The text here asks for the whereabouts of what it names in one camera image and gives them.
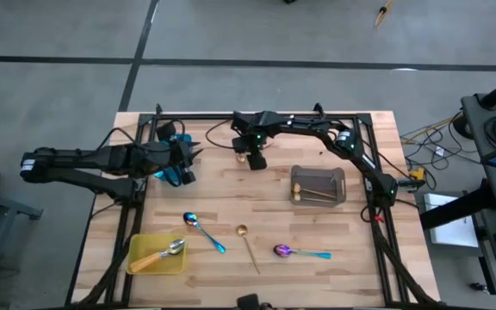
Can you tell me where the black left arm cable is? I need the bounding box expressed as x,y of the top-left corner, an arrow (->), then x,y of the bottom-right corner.
96,119 -> 187,152

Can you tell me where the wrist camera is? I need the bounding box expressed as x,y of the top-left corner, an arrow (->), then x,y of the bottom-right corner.
156,121 -> 177,142
245,151 -> 269,171

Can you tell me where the black aluminium table frame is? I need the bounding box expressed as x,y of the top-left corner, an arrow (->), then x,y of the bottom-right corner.
65,102 -> 443,310

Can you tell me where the grey equipment cart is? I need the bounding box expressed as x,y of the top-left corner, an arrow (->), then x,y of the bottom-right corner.
460,68 -> 496,213

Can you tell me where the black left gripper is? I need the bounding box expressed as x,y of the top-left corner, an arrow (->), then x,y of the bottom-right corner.
157,139 -> 205,187

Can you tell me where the grey side table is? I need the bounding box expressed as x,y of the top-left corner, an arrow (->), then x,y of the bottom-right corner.
0,184 -> 45,310

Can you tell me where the teal plastic bin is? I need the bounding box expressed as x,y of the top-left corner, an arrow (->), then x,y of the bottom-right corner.
152,132 -> 194,187

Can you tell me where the grey plastic bin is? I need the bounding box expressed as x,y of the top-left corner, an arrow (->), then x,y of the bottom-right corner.
289,165 -> 347,209

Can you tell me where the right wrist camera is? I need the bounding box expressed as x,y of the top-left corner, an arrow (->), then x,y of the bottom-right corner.
245,151 -> 269,171

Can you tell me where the yellow plastic bin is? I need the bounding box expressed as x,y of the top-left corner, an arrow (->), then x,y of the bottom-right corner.
126,233 -> 188,276

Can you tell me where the white box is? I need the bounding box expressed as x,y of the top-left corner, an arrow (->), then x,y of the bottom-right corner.
423,192 -> 481,249

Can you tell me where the yellow cable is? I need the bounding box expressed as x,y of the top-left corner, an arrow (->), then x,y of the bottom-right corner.
402,115 -> 464,146

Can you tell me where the black stand beam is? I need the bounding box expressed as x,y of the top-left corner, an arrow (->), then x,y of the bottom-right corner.
418,177 -> 496,230

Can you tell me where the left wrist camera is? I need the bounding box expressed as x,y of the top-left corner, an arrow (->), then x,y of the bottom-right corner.
156,121 -> 177,142

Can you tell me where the wooden-handled brush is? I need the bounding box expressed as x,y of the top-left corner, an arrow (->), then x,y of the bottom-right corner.
373,0 -> 394,28

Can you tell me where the iridescent rainbow spoon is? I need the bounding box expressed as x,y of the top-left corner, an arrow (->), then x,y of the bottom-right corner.
272,243 -> 332,261
182,212 -> 227,255

